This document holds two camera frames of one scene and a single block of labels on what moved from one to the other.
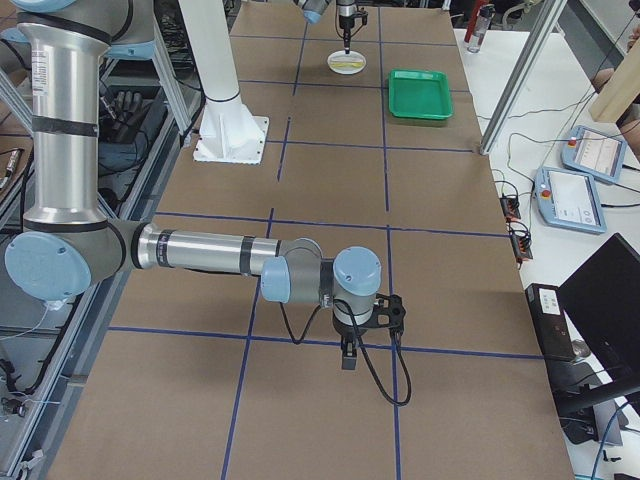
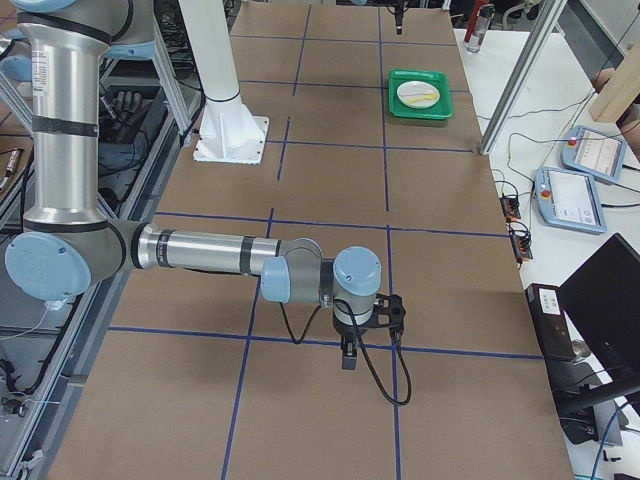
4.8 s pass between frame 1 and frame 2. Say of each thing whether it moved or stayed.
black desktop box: stayed
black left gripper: moved
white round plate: moved
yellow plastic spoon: moved
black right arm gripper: stayed
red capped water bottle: stayed
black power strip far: stayed
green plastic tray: stayed
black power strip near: stayed
